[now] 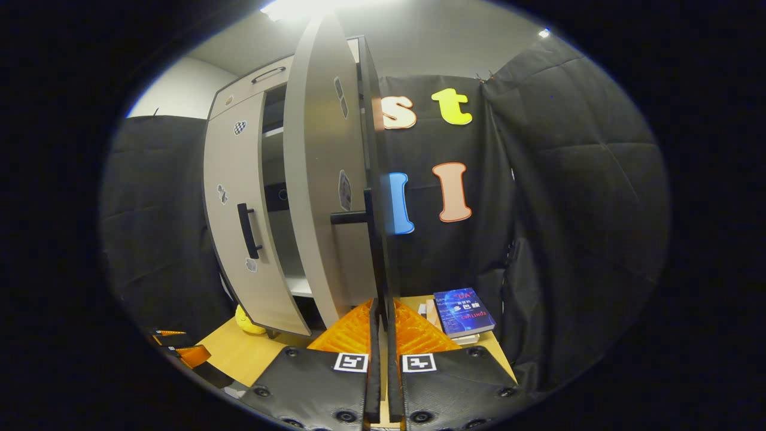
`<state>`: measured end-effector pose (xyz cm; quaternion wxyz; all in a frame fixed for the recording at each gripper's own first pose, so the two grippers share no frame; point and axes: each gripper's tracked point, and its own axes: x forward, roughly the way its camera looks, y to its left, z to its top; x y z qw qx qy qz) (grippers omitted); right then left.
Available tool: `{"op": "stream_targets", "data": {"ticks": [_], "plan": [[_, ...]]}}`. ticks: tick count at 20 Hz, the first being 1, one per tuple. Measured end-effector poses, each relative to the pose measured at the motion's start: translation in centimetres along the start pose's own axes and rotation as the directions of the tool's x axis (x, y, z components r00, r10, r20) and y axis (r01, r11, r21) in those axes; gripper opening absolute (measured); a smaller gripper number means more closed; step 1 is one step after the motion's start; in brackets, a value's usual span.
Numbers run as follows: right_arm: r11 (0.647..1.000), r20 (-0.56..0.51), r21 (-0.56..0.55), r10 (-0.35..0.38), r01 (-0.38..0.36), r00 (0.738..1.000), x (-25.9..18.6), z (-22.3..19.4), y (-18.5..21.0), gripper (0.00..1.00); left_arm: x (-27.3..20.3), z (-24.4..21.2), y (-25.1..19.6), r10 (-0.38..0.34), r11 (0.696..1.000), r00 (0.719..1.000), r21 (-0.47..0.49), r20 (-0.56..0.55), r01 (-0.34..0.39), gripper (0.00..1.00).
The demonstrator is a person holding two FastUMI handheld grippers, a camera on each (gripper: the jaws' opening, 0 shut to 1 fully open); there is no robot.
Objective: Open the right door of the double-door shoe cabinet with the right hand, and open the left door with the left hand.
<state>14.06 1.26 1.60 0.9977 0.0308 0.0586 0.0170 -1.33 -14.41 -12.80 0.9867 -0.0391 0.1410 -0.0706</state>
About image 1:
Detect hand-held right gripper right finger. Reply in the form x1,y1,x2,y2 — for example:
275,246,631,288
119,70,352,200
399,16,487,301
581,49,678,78
386,298,530,431

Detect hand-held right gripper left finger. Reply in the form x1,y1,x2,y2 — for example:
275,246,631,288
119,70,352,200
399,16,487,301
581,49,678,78
239,298,382,431

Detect beige shoe cabinet door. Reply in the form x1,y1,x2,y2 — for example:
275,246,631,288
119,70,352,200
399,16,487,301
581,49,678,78
202,91,312,337
282,12,399,330

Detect black door handle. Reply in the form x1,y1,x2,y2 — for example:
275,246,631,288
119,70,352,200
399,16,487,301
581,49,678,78
237,202,264,260
330,187,393,333

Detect double-door shoe cabinet body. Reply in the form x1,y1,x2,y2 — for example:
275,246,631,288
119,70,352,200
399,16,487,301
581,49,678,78
206,35,375,339

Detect beige cabinet drawer front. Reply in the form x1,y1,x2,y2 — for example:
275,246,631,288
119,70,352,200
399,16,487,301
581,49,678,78
208,55,295,120

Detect yellow plush toy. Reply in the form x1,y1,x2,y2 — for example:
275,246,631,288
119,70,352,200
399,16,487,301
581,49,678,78
235,304,268,336

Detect white book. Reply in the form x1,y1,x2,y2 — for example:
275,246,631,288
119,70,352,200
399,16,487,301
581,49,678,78
418,299,481,346

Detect blue book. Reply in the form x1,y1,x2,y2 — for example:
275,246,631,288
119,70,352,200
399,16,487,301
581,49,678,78
433,287,497,339

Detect black backdrop cloth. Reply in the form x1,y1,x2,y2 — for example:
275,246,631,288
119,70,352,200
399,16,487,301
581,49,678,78
374,75,515,300
482,36,671,396
99,114,237,360

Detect black box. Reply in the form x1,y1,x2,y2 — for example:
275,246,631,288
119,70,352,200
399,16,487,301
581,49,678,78
265,183,290,212

